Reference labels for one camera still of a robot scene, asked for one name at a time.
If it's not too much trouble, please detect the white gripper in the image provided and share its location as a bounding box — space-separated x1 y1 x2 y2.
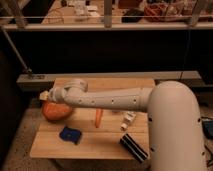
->
39 87 66 103

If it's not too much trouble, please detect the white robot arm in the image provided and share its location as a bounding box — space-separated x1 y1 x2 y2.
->
39 79 207 171

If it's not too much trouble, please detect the orange ceramic bowl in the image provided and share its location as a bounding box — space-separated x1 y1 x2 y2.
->
42 101 73 121

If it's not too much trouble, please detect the blue cloth toy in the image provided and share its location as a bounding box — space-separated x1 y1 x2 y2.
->
59 126 82 145

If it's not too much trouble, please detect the diagonal metal pole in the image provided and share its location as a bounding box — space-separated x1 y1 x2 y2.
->
1 26 33 75

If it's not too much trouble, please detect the orange carrot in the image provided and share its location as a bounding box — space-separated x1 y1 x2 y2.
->
95 109 103 128

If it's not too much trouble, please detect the wooden table board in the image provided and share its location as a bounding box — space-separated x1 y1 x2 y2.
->
30 77 155 160

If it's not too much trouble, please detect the black striped box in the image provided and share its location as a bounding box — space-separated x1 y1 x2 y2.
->
120 133 148 163

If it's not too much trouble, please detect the grey metal rail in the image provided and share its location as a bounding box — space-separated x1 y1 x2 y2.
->
17 71 201 91

